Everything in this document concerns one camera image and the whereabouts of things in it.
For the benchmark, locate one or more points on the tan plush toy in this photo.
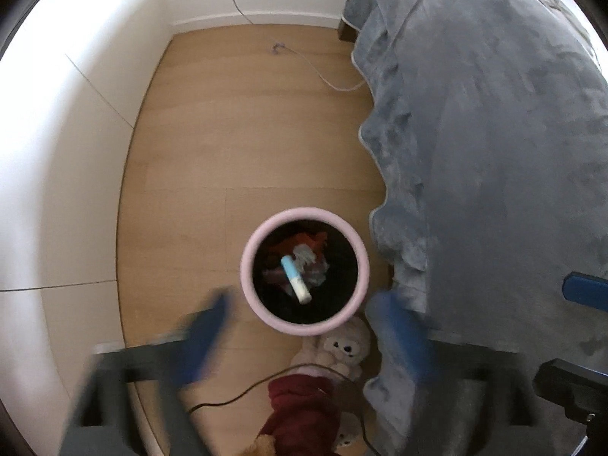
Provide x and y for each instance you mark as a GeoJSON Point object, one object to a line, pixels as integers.
{"type": "Point", "coordinates": [260, 446]}

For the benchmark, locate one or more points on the white crumpled paper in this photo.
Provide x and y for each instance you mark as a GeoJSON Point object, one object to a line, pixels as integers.
{"type": "Point", "coordinates": [304, 254]}

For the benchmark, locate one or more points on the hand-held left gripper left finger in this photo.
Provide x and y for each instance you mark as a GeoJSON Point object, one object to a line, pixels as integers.
{"type": "Point", "coordinates": [204, 337]}

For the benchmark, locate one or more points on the light blue tube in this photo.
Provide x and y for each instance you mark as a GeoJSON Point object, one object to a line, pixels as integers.
{"type": "Point", "coordinates": [295, 279]}

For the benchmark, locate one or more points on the cream plush toy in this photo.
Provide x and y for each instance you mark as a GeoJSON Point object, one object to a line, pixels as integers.
{"type": "Point", "coordinates": [342, 344]}

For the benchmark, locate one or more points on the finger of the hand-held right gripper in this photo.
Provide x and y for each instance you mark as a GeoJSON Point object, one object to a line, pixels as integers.
{"type": "Point", "coordinates": [570, 382]}
{"type": "Point", "coordinates": [586, 290]}

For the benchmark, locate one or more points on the pink round bin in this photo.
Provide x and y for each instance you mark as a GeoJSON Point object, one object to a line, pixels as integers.
{"type": "Point", "coordinates": [251, 285]}

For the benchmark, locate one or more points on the wooden bed frame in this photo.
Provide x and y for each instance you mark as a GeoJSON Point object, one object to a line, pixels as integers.
{"type": "Point", "coordinates": [350, 9]}

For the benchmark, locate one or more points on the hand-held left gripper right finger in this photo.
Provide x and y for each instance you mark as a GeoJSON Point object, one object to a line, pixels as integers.
{"type": "Point", "coordinates": [403, 337]}

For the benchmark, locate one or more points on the dark red cloth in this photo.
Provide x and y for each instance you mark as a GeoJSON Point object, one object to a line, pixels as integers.
{"type": "Point", "coordinates": [304, 413]}

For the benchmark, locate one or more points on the grey plush blanket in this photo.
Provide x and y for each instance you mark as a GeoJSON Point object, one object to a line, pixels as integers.
{"type": "Point", "coordinates": [484, 152]}

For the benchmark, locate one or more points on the red wrapper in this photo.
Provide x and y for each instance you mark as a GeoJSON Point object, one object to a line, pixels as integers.
{"type": "Point", "coordinates": [292, 246]}

